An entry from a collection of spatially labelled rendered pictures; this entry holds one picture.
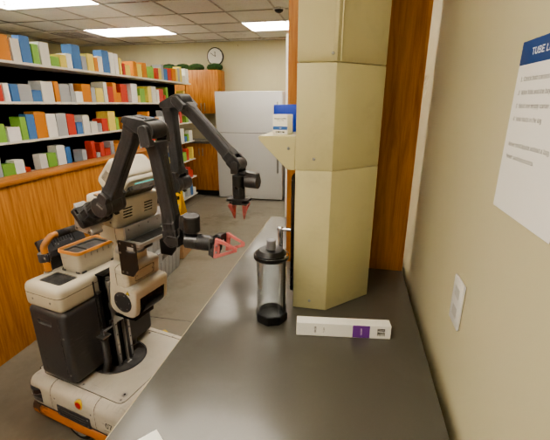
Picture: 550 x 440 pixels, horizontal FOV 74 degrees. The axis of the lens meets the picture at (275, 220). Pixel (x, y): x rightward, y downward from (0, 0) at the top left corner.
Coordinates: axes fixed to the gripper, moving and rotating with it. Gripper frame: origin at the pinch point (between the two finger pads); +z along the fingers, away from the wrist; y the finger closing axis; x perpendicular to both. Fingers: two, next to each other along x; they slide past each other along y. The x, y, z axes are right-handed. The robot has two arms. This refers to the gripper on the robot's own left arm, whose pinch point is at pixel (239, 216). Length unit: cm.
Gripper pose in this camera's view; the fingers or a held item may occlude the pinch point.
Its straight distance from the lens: 168.9
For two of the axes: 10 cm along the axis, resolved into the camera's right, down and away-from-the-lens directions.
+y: 9.8, 0.7, -1.9
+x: 2.1, -3.0, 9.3
